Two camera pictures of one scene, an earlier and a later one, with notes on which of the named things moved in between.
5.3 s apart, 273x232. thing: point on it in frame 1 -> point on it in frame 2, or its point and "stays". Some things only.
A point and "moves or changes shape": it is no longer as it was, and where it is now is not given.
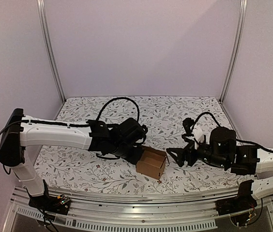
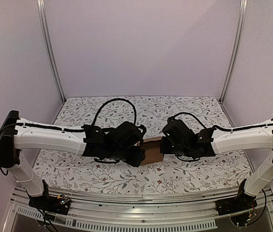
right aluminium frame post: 240,32 stays
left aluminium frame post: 41,7 stays
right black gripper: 190,153 -> 165,145
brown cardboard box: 152,163 moves or changes shape
